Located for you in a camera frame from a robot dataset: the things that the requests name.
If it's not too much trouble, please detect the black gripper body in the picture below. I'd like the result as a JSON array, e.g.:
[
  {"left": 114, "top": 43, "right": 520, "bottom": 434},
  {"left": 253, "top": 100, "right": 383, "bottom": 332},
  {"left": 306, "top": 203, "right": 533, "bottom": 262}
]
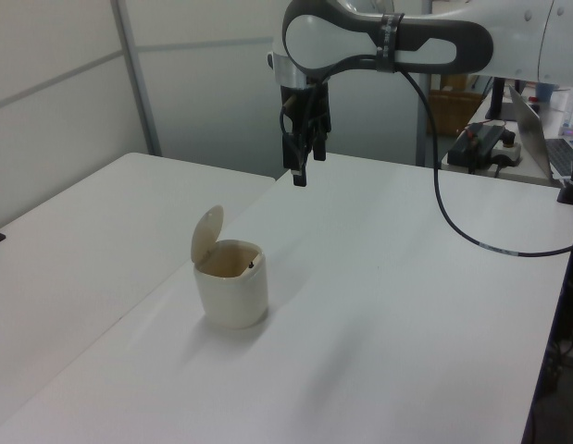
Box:
[{"left": 279, "top": 81, "right": 333, "bottom": 136}]

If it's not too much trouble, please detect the small white trash can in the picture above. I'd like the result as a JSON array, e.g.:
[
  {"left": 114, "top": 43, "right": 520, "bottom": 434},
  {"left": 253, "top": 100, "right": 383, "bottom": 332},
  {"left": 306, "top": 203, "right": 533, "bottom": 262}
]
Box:
[{"left": 191, "top": 203, "right": 269, "bottom": 330}]

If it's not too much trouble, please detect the open silver laptop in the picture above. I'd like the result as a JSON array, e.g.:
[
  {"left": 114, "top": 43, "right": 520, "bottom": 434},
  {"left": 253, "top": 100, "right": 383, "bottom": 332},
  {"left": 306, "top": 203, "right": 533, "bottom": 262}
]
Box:
[{"left": 507, "top": 84, "right": 573, "bottom": 182}]

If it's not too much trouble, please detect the brown cardboard box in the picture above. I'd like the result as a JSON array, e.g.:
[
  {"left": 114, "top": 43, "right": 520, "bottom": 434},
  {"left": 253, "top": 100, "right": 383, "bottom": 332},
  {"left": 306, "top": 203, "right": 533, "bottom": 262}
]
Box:
[{"left": 428, "top": 87, "right": 487, "bottom": 136}]

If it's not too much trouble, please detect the black power supply box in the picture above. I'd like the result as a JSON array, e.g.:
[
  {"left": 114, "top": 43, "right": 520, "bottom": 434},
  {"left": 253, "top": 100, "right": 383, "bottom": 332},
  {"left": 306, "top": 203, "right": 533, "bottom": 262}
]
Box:
[{"left": 446, "top": 122, "right": 508, "bottom": 174}]

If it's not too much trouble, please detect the black monitor stand pole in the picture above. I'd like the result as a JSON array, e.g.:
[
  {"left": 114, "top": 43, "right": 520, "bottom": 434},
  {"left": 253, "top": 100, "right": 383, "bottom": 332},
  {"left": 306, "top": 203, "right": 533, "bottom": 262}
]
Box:
[{"left": 485, "top": 77, "right": 510, "bottom": 122}]

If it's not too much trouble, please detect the white box with black knob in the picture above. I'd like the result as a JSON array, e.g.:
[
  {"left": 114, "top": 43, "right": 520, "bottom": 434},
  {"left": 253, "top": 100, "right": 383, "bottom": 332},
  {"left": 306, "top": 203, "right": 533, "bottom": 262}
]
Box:
[{"left": 492, "top": 132, "right": 523, "bottom": 168}]

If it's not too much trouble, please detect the black hanging robot cable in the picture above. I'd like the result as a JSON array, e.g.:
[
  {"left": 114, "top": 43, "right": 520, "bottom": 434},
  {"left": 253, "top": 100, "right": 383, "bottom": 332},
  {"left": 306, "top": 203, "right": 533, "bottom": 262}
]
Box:
[{"left": 308, "top": 54, "right": 573, "bottom": 257}]

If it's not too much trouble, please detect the grey partition post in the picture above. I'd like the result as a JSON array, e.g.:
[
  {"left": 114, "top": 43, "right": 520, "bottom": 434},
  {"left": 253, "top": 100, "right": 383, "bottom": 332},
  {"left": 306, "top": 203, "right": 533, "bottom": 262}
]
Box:
[{"left": 110, "top": 0, "right": 164, "bottom": 157}]

